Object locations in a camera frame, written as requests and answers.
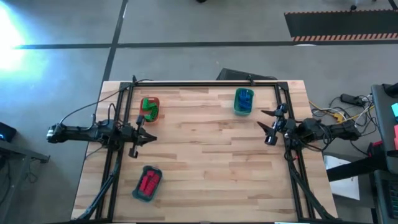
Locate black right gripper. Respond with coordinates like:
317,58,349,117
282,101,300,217
257,103,297,146

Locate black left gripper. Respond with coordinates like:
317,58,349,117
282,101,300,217
121,114,157,159

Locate long red building block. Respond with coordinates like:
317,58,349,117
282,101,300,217
138,175,152,192
145,179,160,197

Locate green plastic bin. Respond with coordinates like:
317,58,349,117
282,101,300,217
233,88,254,117

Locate orange plastic bin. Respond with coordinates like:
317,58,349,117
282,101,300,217
138,96,161,124

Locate black flat case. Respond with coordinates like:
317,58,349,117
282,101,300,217
216,68,278,82

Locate dark teal plastic bin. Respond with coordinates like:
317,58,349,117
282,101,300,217
131,165,163,202

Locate black power adapter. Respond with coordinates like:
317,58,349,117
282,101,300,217
340,93,366,106

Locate black desk leg beam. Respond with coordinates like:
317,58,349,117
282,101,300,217
326,154,389,182

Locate white paper sheet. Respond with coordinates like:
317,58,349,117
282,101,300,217
323,154,361,200

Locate dark grey desk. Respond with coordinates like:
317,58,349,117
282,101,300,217
371,83,398,175

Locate black hazard-striped floor mat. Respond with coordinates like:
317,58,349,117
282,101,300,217
284,10,398,42

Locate grey metal stand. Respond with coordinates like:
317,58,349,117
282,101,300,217
0,139,50,164

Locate black device with blue light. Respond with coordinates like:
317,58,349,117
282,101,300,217
0,122,17,143

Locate black keyboard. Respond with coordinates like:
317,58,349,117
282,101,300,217
373,170,398,224

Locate yellow cable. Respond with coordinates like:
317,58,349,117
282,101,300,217
309,101,376,122

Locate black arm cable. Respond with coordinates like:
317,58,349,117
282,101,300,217
59,79,153,125

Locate black metal table frame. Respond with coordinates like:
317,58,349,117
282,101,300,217
76,81,335,223

